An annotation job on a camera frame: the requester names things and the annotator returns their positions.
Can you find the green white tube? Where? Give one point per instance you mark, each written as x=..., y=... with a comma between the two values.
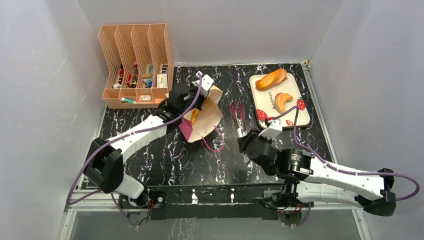
x=127, y=100

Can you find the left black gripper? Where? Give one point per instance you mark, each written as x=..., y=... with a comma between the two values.
x=202, y=100

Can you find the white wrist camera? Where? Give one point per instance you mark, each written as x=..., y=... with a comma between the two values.
x=273, y=130
x=204, y=83

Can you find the orange braided fake bread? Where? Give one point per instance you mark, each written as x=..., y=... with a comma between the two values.
x=194, y=114

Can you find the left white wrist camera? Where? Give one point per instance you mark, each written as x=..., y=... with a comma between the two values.
x=204, y=83

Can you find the long orange fake baguette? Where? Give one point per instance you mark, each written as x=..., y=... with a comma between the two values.
x=272, y=79

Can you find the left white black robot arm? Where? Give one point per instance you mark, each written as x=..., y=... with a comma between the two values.
x=104, y=165

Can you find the metal tongs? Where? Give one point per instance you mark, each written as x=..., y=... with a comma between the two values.
x=237, y=112

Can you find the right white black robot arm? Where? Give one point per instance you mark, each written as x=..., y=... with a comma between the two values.
x=307, y=179

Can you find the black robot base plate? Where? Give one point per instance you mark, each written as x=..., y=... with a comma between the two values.
x=215, y=202

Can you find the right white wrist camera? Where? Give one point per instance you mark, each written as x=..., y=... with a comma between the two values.
x=273, y=130

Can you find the small white box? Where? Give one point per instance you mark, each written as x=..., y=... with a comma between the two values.
x=162, y=80

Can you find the white strawberry print tray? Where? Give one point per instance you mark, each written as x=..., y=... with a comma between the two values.
x=264, y=103

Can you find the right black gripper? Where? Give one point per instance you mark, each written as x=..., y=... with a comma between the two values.
x=248, y=138

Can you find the tan fake croissant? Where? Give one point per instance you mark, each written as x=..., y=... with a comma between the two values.
x=280, y=101

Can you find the pink and tan paper bag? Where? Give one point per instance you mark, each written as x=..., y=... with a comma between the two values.
x=207, y=119

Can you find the peach plastic file organizer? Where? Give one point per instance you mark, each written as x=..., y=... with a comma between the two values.
x=140, y=65

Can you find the aluminium frame rail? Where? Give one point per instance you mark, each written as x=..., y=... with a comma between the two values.
x=94, y=216

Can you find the red bottle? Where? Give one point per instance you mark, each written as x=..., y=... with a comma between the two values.
x=135, y=68

